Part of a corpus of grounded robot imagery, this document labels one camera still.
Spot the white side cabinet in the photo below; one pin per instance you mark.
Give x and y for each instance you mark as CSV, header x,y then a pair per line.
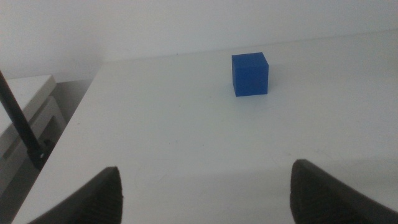
x,y
21,93

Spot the blue cube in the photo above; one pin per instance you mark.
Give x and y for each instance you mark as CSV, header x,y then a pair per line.
x,y
250,76

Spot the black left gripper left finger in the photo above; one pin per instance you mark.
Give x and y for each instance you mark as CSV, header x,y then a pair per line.
x,y
99,199

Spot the black metal stand rod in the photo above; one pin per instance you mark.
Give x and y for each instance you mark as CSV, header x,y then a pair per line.
x,y
18,119

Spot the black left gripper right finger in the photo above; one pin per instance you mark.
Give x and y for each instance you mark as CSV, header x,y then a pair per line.
x,y
320,199

